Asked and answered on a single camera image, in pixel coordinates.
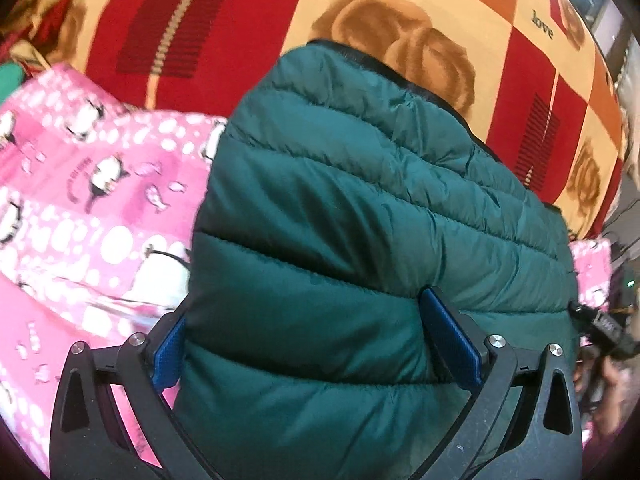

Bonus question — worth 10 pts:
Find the dark green puffer jacket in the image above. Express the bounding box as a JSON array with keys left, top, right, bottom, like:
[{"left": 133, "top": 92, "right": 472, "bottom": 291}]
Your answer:
[{"left": 175, "top": 40, "right": 578, "bottom": 479}]

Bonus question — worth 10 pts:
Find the person right hand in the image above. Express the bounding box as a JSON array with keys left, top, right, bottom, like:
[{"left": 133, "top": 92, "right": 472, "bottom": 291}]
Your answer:
[{"left": 573, "top": 346, "right": 630, "bottom": 441}]

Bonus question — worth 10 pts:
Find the pink penguin blanket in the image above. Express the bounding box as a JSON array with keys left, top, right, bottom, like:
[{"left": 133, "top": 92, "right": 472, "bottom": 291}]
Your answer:
[{"left": 0, "top": 63, "right": 614, "bottom": 470}]

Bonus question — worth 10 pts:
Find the red orange rose blanket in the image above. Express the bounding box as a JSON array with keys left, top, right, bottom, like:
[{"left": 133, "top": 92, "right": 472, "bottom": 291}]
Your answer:
[{"left": 1, "top": 0, "right": 625, "bottom": 238}]

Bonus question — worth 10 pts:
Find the light green garment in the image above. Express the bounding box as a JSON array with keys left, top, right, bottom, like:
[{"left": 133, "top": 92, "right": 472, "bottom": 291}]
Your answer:
[{"left": 0, "top": 62, "right": 25, "bottom": 103}]

